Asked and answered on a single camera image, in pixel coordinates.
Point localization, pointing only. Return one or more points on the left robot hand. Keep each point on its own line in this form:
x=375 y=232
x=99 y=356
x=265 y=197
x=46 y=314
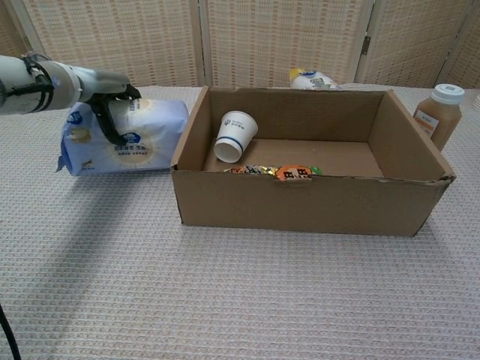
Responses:
x=105 y=84

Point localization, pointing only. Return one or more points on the blue tissue pack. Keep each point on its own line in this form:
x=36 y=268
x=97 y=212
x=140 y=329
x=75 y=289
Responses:
x=157 y=131

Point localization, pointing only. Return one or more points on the white small paper cup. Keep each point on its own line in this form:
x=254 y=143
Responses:
x=236 y=133

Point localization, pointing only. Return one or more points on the green orange snack bag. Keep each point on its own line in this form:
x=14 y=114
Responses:
x=292 y=173

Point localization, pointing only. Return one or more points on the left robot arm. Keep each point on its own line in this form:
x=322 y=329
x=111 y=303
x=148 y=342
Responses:
x=15 y=75

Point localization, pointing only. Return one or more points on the open brown cardboard box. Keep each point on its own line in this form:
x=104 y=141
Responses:
x=300 y=206

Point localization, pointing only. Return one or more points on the beige woven folding screen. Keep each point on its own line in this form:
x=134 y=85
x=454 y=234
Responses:
x=150 y=41

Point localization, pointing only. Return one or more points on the small white yellow pack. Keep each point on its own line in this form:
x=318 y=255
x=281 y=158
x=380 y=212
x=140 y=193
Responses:
x=313 y=80

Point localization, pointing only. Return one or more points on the white woven tablecloth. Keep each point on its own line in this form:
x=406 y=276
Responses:
x=240 y=300

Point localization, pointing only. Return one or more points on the metal screen hinge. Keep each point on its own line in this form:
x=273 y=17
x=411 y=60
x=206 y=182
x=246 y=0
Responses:
x=366 y=45

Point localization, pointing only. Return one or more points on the orange juice bottle white cap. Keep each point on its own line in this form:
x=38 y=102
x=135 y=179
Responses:
x=438 y=120

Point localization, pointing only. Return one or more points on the white object at table edge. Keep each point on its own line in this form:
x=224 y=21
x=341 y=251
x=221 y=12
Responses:
x=477 y=101

